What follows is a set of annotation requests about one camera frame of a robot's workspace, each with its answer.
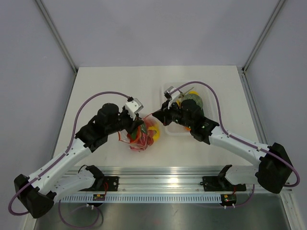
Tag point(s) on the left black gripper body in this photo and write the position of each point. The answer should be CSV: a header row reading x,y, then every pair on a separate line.
x,y
124,121

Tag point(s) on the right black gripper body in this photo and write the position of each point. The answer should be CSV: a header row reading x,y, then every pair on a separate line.
x,y
175,114

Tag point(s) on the green netted melon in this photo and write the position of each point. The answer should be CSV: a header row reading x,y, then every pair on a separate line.
x,y
196,98

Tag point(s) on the red lychee bunch with leaves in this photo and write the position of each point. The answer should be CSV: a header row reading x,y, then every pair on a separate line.
x,y
139,136

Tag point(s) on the clear zip top bag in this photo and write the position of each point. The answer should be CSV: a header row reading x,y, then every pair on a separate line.
x,y
150,121

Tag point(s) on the yellow bell pepper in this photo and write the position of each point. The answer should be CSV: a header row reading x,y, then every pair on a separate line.
x,y
154,133

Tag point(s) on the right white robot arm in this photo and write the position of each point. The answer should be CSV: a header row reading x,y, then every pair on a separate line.
x,y
270,166

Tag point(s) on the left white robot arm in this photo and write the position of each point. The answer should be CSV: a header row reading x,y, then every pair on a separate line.
x,y
39,191

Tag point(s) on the white plastic food tray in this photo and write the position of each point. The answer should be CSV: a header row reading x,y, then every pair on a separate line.
x,y
209,105

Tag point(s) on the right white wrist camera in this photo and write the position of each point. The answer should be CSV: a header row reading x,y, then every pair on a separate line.
x,y
172,95

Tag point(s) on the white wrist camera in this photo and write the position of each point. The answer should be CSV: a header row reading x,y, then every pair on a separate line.
x,y
133,107
172,95

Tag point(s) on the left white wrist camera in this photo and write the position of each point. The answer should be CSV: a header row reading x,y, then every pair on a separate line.
x,y
133,107

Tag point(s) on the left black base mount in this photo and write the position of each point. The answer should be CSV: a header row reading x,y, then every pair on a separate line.
x,y
101,182

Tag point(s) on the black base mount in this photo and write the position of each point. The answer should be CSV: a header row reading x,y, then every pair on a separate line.
x,y
219,183
101,182

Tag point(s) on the aluminium mounting rail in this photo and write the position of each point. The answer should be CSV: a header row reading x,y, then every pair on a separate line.
x,y
160,180

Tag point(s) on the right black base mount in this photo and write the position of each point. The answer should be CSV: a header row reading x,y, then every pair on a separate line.
x,y
219,183

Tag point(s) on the white slotted cable duct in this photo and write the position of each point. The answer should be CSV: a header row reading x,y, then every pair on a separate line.
x,y
142,198

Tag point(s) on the left aluminium frame post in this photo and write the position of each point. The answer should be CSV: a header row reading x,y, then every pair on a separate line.
x,y
56,35

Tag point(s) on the aluminium frame post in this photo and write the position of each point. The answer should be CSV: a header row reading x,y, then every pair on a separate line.
x,y
264,33
56,35

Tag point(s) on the right aluminium frame post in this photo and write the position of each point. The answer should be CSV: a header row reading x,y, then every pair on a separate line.
x,y
264,33

